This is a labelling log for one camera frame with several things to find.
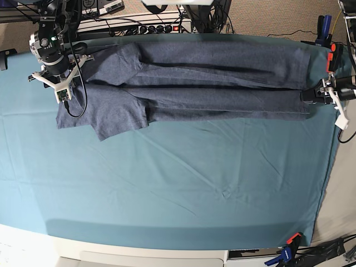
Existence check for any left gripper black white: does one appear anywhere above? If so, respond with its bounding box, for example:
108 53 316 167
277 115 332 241
299 72 355 120

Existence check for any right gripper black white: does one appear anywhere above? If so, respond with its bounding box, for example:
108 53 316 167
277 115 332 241
28 55 94 93

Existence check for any blue heathered T-shirt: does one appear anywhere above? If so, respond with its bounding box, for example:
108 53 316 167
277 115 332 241
56 42 311 140

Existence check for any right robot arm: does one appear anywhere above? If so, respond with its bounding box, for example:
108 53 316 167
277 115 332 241
28 1 92 101

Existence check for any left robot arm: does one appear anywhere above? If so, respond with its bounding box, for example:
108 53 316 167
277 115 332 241
300 1 355 108

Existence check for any orange black clamp top right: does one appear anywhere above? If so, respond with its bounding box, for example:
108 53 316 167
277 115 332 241
327 43 344 74

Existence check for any black clamp left edge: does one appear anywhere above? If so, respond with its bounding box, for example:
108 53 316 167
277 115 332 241
0 48 17 71

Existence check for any blue clamp top right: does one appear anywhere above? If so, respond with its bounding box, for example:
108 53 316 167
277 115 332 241
315 15 332 48

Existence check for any teal table cloth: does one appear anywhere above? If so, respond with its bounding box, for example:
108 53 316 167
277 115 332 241
1 53 338 250

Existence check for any white power strip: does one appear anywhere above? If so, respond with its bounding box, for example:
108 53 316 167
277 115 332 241
125 21 192 36

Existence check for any orange blue clamp bottom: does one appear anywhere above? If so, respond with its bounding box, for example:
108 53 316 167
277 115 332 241
264 232 303 266

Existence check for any black bag bottom right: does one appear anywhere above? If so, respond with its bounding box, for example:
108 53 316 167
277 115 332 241
289 238 345 267

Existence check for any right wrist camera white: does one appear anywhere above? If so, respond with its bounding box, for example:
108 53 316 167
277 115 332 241
55 87 72 103

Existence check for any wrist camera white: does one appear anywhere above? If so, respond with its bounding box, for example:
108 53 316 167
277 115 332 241
335 114 349 130
55 87 72 103

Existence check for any black camera cable right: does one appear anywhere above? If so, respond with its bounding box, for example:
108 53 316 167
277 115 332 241
62 0 88 118

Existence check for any black camera cable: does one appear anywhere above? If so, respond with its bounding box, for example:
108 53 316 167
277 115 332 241
62 0 88 118
337 127 356 145

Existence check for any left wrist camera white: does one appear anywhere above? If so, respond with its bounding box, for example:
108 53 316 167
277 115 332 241
335 114 349 130

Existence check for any black camera cable left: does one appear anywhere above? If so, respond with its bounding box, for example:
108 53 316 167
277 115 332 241
337 127 356 145

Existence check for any yellow cable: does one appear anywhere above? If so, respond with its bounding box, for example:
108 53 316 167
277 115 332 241
332 0 350 36

